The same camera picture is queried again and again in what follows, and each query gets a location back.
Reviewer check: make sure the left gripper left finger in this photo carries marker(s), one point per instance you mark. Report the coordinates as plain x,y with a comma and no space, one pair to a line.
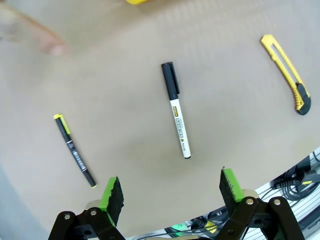
110,200

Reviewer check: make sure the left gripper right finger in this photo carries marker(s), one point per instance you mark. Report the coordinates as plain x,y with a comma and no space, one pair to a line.
232,190

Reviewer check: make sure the black yellow highlighter pen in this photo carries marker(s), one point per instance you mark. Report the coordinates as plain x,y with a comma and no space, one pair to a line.
73,150

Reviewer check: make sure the white marker black cap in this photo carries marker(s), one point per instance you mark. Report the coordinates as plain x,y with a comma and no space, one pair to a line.
175,107

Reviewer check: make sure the yellow plastic shopping basket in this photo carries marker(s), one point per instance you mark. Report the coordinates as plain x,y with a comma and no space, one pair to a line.
136,1

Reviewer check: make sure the person's right hand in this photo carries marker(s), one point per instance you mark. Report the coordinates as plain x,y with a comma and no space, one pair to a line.
47,41

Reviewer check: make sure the black plug yellow label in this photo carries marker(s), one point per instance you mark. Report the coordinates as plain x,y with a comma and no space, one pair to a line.
292,185

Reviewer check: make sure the yellow utility knife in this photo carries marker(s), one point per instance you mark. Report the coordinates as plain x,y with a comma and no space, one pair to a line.
287,67

